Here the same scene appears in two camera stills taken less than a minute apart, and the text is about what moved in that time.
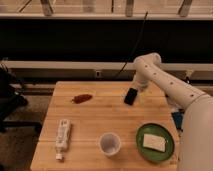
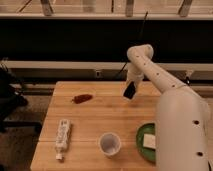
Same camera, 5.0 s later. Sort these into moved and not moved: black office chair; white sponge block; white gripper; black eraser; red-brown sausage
Moved: black eraser; white gripper
Not moved: red-brown sausage; white sponge block; black office chair
